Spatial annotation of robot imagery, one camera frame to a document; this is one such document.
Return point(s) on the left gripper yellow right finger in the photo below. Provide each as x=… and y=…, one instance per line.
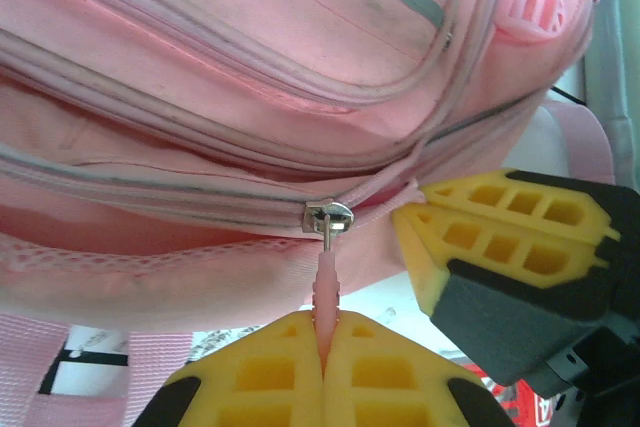
x=390, y=382

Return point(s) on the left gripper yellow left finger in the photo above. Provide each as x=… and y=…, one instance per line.
x=260, y=382

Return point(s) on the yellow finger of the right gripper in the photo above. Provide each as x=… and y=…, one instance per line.
x=500, y=307
x=525, y=197

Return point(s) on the pink backpack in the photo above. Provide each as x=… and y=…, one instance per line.
x=250, y=72

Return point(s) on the red tissue pack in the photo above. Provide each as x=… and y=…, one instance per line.
x=520, y=407

